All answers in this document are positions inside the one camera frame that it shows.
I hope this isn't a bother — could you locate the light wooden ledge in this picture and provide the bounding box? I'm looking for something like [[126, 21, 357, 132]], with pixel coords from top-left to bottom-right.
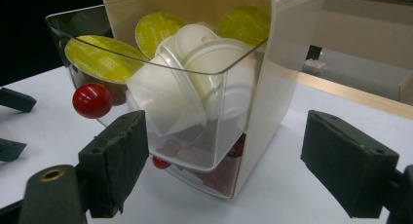
[[296, 71, 413, 121]]

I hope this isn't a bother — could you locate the white coffee capsule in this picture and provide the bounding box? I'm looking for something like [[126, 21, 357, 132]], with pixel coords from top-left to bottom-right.
[[126, 54, 207, 138], [180, 38, 258, 125], [155, 22, 222, 61]]

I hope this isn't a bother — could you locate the green lid coffee capsule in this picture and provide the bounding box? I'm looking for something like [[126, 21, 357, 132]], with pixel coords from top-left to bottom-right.
[[134, 12, 189, 60], [217, 5, 272, 52]]

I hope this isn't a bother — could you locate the cream drawer cabinet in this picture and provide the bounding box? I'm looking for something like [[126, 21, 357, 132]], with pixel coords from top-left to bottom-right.
[[100, 0, 329, 201]]

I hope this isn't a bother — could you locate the brown capsule with green lid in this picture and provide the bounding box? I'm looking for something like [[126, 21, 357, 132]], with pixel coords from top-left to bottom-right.
[[64, 34, 150, 107]]

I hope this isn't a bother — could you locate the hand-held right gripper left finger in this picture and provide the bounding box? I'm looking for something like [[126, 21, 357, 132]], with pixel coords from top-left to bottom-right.
[[75, 110, 150, 218]]

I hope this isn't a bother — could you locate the clear drawer with large red knob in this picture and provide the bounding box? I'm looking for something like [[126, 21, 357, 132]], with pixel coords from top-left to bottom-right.
[[45, 4, 271, 173]]

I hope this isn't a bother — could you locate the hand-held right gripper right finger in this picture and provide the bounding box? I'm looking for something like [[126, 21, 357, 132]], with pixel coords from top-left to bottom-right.
[[300, 110, 400, 219]]

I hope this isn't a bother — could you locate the clear drawer with small red knob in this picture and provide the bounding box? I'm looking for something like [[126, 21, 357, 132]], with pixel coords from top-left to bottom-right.
[[150, 132, 247, 199]]

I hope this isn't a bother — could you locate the red coffee capsule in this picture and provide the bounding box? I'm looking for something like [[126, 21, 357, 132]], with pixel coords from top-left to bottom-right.
[[226, 134, 246, 159]]

